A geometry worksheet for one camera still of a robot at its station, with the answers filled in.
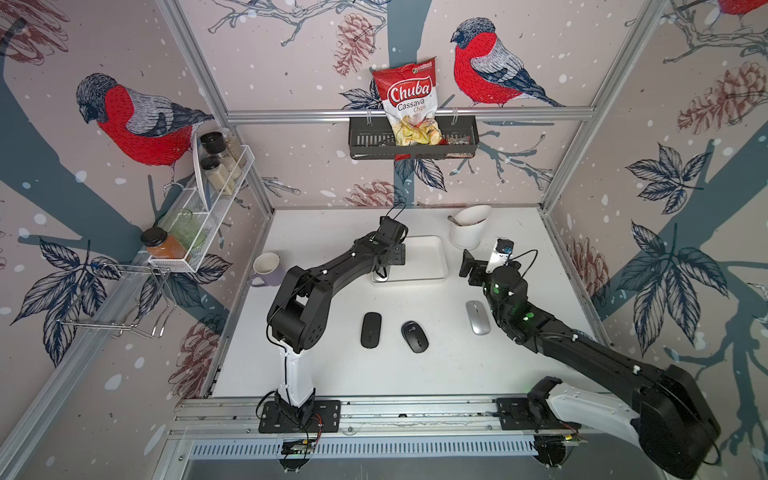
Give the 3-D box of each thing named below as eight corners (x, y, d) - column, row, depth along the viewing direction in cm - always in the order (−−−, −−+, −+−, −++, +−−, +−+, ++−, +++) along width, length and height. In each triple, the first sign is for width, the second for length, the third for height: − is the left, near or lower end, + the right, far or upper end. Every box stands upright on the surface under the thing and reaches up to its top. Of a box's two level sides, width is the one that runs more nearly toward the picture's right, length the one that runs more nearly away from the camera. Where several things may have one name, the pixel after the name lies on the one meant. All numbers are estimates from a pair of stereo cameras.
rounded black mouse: (415, 357, 85) (416, 354, 83) (398, 329, 90) (398, 326, 88) (431, 347, 87) (432, 344, 85) (413, 321, 92) (414, 317, 90)
